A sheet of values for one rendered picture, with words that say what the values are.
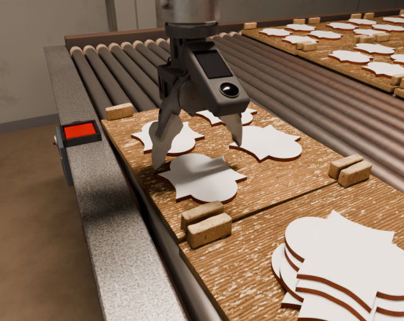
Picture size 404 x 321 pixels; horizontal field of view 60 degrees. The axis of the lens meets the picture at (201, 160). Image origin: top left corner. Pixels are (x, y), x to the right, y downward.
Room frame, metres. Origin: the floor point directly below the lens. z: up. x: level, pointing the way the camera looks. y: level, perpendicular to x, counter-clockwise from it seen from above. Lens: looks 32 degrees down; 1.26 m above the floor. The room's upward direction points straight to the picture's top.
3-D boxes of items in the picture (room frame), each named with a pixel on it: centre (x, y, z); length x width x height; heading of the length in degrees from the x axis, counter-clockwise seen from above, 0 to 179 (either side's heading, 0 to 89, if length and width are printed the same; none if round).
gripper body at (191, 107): (0.49, 0.02, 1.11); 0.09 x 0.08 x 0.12; 28
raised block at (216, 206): (0.36, 0.00, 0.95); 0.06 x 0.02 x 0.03; 118
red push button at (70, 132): (0.66, 0.26, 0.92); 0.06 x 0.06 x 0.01; 24
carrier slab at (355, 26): (1.68, -0.75, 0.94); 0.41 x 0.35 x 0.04; 24
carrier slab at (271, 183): (0.59, -0.03, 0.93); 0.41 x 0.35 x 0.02; 28
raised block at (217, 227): (0.33, -0.01, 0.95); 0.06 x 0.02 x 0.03; 119
